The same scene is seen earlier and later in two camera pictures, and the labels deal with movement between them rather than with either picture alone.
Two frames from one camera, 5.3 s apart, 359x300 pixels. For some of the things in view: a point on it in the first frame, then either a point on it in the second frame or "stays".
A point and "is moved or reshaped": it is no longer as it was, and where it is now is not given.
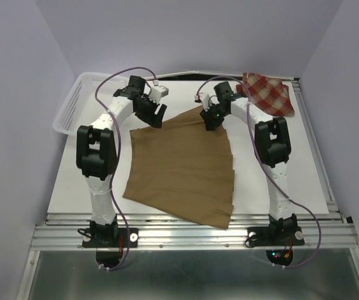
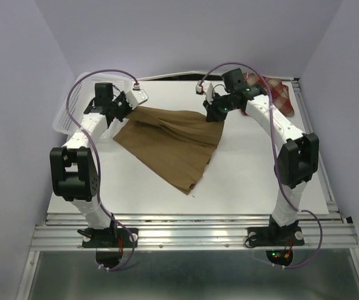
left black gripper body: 147,109 → 121,107
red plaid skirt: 268,94 stays
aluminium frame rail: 64,231 stays
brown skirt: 185,165 is moved or reshaped
